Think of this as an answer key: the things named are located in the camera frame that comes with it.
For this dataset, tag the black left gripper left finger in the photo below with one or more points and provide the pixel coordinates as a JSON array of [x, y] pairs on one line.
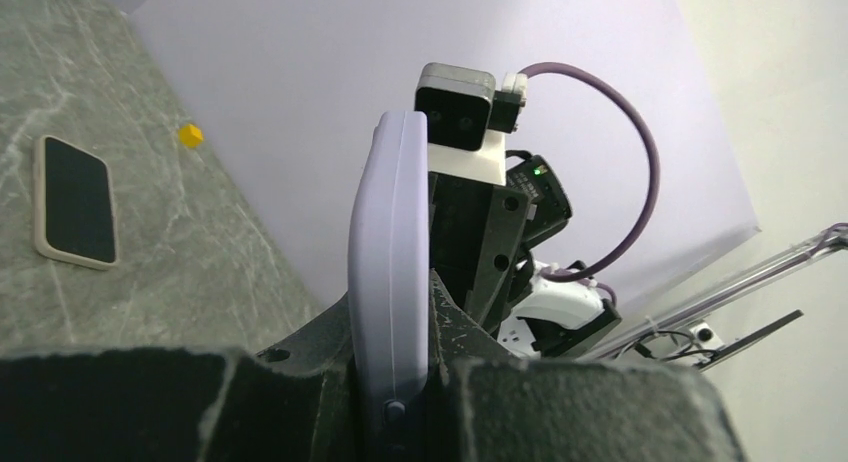
[[290, 402]]

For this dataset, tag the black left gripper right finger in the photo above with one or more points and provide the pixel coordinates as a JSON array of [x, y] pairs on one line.
[[484, 404]]

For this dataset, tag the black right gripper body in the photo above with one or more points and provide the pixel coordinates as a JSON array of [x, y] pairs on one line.
[[480, 232]]

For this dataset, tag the lavender phone case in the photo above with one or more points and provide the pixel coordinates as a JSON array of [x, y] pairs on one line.
[[388, 286]]

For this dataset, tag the phone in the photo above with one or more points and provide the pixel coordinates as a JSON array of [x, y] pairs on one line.
[[74, 210]]

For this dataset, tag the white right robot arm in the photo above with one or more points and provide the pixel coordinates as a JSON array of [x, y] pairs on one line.
[[557, 319]]

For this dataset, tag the small yellow cube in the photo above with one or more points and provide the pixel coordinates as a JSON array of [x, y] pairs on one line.
[[190, 136]]

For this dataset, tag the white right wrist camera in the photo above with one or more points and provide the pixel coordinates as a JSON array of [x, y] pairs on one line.
[[469, 116]]

